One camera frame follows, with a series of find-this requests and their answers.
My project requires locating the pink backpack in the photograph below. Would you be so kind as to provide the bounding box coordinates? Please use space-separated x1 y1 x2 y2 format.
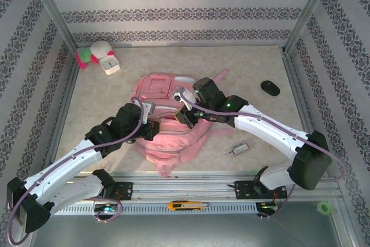
129 68 234 178

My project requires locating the small white square clock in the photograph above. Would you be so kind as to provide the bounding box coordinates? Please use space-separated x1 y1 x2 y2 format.
99 57 121 76

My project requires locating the small silver metal tool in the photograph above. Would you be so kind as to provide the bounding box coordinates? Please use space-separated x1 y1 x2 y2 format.
225 142 250 157

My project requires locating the black computer mouse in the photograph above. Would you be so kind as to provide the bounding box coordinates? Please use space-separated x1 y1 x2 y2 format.
260 80 280 97

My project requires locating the white green pink plush toy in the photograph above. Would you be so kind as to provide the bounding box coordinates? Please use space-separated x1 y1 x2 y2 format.
75 40 115 70

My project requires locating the orange utility knife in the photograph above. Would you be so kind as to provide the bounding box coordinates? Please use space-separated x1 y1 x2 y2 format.
167 200 211 212

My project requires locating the left controller board green light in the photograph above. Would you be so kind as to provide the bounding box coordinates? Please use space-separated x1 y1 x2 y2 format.
94 204 119 213

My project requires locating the controller board green light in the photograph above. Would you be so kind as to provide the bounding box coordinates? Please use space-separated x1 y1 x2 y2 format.
258 202 279 213
94 204 119 213

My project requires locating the right controller board green light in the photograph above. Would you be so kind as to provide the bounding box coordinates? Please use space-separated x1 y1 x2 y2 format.
258 202 279 213

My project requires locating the green tape roll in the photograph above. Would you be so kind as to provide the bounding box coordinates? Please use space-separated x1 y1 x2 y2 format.
317 201 332 215

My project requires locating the aluminium left side rail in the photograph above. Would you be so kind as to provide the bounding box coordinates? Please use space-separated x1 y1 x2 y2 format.
40 53 81 175

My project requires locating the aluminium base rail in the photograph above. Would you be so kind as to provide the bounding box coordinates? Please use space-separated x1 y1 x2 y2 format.
66 171 341 201

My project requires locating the aluminium right side rail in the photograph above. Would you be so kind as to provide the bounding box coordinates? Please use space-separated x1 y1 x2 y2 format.
282 46 329 177

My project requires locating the perforated grey cable duct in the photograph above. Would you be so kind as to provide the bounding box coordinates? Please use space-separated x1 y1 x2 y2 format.
54 200 278 216

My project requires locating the aluminium right corner post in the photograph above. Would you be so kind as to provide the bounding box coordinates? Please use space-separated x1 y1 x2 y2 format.
282 0 343 56

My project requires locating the aluminium corner post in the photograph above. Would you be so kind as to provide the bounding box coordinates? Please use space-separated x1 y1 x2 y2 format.
23 0 82 57
282 0 343 56

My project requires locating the aluminium left corner post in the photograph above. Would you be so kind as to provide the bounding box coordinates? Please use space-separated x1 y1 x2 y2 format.
23 0 82 57

